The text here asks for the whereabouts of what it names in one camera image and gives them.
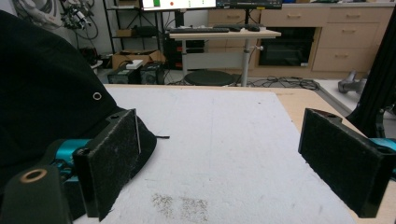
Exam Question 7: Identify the black keyboard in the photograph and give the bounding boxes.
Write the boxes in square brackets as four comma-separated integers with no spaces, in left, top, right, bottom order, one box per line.
[212,23,250,33]
[168,27,231,35]

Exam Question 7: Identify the black cables on floor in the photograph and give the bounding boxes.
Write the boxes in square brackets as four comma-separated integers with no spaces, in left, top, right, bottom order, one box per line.
[247,76,320,91]

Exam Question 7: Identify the black computer tower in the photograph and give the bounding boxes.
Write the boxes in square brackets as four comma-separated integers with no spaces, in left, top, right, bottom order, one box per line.
[163,38,206,71]

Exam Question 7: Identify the white robot arm with cables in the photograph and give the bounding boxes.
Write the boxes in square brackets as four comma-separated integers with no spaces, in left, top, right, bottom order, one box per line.
[11,0,100,41]

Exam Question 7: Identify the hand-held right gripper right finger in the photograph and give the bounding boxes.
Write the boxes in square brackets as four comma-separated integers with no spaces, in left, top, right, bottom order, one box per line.
[297,107,396,219]

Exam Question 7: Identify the black metal shelf rack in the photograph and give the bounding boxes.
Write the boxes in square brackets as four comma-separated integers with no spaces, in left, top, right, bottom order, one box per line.
[103,0,163,54]

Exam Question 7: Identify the brown cardboard box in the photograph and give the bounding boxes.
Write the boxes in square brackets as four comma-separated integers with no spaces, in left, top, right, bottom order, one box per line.
[110,49,166,71]

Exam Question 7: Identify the black equipment case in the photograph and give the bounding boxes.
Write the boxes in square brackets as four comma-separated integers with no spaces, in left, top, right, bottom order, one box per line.
[106,61,165,86]

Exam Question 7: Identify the grey handheld device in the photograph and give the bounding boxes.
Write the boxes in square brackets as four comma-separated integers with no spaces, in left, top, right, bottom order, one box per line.
[337,70,371,95]

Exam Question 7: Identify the beige drawer cabinet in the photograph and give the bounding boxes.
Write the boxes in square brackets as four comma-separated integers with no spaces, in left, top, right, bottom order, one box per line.
[207,2,395,79]

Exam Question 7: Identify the black cap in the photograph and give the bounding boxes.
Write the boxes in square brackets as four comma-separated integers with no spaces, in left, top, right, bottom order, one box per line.
[0,8,171,195]

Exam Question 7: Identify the white table mat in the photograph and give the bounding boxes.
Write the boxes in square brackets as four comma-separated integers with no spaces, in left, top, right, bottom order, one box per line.
[73,85,358,224]

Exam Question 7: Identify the dark-screen computer monitor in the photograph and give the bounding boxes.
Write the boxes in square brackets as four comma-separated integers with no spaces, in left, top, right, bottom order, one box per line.
[216,0,284,10]

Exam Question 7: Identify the white flat box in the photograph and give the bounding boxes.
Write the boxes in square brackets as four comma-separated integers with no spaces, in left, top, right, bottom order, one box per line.
[125,59,145,70]

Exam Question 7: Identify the light wooden standing desk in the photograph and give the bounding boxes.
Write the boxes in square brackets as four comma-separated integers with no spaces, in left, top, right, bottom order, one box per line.
[168,29,282,88]

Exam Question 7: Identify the black round stool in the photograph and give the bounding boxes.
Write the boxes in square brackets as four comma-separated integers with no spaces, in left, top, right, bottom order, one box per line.
[183,69,235,87]

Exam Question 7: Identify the white-screen computer monitor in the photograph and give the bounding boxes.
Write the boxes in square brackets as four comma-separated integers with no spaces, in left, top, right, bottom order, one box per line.
[139,0,218,12]

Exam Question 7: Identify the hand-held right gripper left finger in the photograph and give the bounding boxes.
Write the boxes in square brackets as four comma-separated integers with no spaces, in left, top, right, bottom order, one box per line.
[72,108,142,222]

